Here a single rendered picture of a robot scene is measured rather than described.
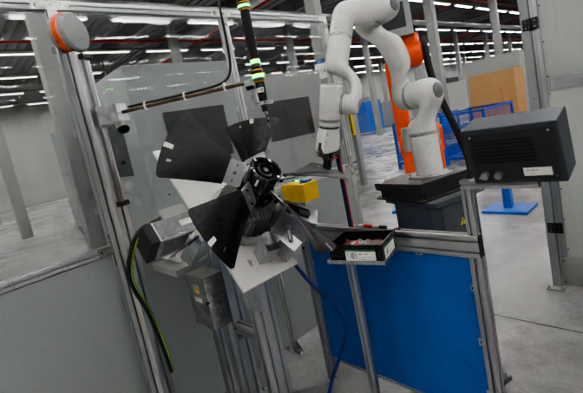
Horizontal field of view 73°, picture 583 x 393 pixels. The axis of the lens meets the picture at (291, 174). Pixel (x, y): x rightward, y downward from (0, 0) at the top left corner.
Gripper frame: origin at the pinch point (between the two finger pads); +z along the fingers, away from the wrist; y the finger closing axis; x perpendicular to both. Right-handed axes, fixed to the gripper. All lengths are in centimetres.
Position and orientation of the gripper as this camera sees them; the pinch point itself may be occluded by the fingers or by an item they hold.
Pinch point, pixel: (327, 164)
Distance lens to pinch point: 159.5
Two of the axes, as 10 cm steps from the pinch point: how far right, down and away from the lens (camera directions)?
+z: -0.2, 9.5, 3.3
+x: 7.0, 2.4, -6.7
